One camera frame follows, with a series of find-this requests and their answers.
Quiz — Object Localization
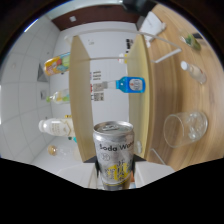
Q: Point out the silver soda water can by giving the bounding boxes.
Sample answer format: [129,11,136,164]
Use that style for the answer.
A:
[92,120,135,191]

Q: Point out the clear bottle with red label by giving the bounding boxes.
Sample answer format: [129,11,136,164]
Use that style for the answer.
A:
[180,60,208,85]

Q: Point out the glass cup of mint and lime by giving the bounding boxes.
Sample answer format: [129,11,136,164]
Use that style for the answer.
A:
[179,32,203,52]

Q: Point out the glass jar with cork lid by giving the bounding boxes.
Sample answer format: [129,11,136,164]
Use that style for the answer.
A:
[47,143,83,160]

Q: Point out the clear drinking glass with ice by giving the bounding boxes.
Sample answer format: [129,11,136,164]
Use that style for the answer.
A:
[162,110,209,149]

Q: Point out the white two-tier wooden shelf rack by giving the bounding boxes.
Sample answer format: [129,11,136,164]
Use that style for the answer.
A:
[63,28,183,166]

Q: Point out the clear bottle with green cap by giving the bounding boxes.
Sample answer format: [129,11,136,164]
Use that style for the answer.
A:
[45,88,71,105]

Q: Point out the blue liquid bottle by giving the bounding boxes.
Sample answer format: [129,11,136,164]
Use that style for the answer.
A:
[106,76,147,93]

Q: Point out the ceiling air vent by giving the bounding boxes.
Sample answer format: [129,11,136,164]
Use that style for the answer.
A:
[37,63,49,83]

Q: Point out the yellow snack can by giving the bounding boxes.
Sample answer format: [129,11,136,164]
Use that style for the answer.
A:
[44,52,72,77]

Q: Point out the white bottle with red cap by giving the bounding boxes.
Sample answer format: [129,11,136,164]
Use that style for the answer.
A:
[118,53,129,64]

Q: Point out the brown door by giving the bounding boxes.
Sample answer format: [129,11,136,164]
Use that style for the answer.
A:
[51,3,141,32]

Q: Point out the blue and white wall poster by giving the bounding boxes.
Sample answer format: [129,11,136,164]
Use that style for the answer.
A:
[89,69,103,82]

